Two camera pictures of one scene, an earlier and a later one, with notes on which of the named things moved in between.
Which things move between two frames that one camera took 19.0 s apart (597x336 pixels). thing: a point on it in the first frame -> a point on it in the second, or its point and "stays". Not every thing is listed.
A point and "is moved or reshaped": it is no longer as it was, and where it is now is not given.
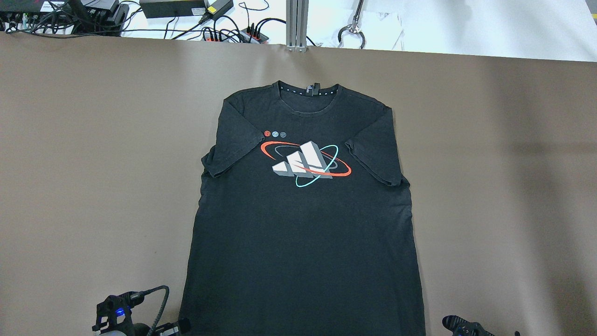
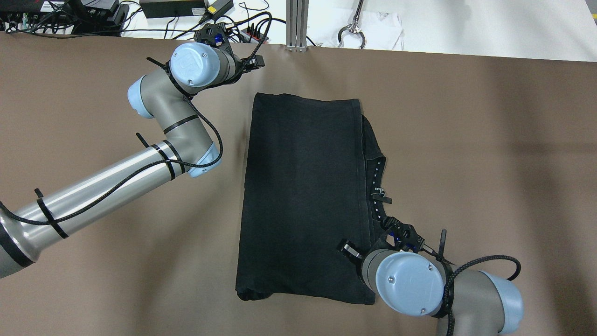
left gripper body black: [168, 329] -> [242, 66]
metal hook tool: [354, 27] stays
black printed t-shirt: [305, 225] is moved or reshaped
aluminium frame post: [296, 22] stays
